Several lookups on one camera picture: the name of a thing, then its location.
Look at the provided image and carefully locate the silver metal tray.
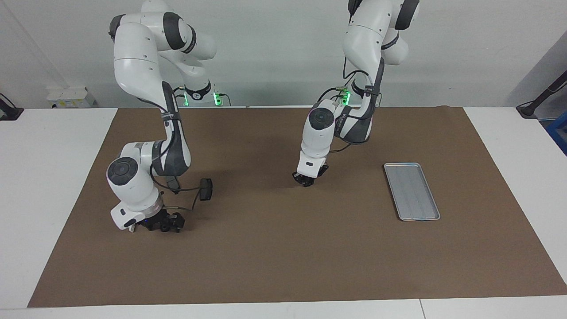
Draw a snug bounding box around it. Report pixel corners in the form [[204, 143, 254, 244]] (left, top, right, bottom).
[[384, 163, 441, 221]]

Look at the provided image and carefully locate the brown table mat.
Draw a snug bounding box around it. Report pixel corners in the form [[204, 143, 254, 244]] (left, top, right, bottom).
[[27, 106, 567, 307]]

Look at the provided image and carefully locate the white power strip box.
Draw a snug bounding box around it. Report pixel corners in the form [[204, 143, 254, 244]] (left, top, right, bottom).
[[47, 86, 96, 109]]

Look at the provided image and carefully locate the black angled stand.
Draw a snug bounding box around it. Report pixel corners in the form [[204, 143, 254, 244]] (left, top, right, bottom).
[[516, 71, 567, 118]]

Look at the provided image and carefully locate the blue box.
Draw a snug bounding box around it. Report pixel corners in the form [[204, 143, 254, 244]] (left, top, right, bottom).
[[546, 111, 567, 156]]

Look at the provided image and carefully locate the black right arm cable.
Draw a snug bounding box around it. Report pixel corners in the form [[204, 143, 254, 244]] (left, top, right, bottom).
[[150, 163, 204, 211]]

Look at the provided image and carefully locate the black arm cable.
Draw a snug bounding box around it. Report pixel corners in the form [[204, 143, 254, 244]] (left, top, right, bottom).
[[150, 163, 204, 211], [328, 42, 382, 154]]

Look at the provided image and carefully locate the left arm base cable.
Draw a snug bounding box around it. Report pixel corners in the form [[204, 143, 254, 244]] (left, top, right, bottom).
[[316, 84, 351, 106]]

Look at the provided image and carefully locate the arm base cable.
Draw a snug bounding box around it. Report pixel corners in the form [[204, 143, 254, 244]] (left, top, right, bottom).
[[316, 84, 351, 106], [171, 86, 189, 108]]

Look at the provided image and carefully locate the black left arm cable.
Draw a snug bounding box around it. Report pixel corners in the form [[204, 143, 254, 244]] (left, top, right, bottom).
[[328, 42, 382, 154]]

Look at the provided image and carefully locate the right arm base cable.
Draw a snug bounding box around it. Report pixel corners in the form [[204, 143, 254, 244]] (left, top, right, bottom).
[[171, 86, 189, 108]]

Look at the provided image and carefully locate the black clamp mount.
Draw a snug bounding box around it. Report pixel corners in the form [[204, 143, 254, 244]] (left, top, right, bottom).
[[0, 93, 24, 121]]

